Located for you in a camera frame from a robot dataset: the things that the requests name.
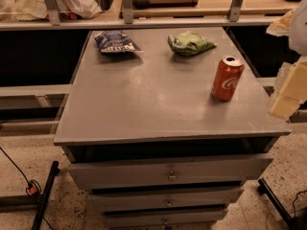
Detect grey metal railing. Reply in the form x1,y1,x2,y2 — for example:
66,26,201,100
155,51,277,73
0,0,290,31

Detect black stand leg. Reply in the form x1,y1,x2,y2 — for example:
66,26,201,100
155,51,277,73
31,161,60,230
257,178,295,230

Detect black stand leg left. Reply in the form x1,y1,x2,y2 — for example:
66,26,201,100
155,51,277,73
31,161,60,230

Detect blue chip bag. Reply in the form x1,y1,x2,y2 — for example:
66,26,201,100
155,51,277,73
94,31,141,54

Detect white plastic bag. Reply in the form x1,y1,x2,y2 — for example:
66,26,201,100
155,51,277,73
0,0,102,21

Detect black stand leg right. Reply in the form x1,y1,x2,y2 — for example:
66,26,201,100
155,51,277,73
257,178,295,230

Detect bottom grey drawer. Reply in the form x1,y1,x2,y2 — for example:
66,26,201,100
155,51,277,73
102,208,227,228

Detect red coke can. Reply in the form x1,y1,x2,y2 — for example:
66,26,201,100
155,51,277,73
211,56,245,101

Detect top grey drawer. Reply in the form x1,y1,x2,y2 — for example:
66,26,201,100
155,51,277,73
68,153,272,190

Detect black floor cable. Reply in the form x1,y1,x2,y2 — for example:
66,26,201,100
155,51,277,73
0,147,56,230

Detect grey drawer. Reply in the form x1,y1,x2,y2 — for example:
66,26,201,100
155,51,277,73
102,208,227,228
88,186,244,212
68,153,272,190

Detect grey drawer cabinet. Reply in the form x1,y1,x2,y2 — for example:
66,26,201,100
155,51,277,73
54,28,290,217

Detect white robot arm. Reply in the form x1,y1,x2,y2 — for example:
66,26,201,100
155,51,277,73
269,0,307,120

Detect middle grey drawer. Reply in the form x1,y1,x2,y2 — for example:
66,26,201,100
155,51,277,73
88,186,244,212

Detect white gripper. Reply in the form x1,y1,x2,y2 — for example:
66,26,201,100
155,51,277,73
268,56,307,120

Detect green chip bag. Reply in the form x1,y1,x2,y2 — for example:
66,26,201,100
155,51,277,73
167,32,216,57

